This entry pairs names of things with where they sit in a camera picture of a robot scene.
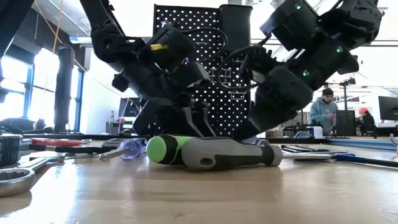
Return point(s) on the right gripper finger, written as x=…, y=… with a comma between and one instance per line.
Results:
x=252, y=132

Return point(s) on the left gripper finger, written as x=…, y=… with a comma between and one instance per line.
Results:
x=199, y=124
x=149, y=121

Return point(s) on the large chrome combination wrench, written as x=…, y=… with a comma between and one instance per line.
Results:
x=18, y=189

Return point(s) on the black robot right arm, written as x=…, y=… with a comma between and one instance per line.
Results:
x=351, y=21

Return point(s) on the small grey black tool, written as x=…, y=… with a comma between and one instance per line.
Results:
x=256, y=141

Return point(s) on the black computer monitor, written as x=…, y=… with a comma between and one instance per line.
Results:
x=127, y=107
x=388, y=108

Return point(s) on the green black screwdriver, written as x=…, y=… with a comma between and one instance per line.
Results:
x=164, y=149

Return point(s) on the grey black screwdriver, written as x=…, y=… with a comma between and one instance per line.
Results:
x=217, y=154

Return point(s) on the person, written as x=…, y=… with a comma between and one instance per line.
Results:
x=323, y=112
x=367, y=119

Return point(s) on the black mesh panel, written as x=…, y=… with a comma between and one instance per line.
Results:
x=345, y=123

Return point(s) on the small chrome wrench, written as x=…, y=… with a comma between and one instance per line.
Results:
x=84, y=155

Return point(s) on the black metal pegboard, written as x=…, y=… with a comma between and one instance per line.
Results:
x=186, y=6

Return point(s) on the long ceiling light fixture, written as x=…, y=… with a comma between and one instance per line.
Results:
x=81, y=40

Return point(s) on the black pegboard bin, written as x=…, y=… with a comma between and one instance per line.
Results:
x=235, y=21

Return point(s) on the black vertical pole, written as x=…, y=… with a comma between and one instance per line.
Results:
x=63, y=87

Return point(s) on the black tape measure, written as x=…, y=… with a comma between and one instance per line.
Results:
x=9, y=149

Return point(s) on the black aluminium table frame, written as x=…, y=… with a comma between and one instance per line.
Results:
x=77, y=136

